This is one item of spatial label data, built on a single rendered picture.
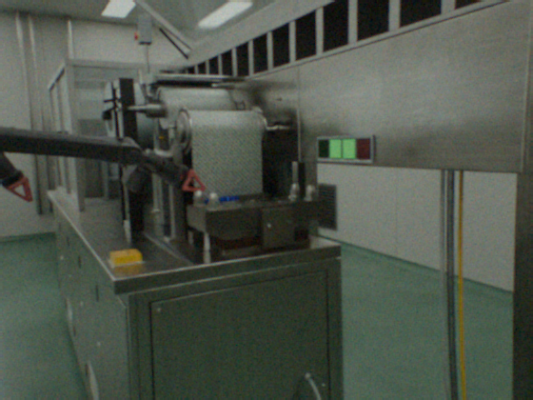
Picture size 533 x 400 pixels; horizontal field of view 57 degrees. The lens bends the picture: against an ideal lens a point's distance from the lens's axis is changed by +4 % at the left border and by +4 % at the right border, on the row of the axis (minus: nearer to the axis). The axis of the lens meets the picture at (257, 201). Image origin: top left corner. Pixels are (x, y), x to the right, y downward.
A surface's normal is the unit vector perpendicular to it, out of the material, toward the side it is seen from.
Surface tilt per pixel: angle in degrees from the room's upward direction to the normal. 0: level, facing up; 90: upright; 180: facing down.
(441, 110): 90
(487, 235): 90
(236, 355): 90
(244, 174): 90
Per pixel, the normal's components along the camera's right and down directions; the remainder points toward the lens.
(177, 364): 0.45, 0.11
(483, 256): -0.90, 0.09
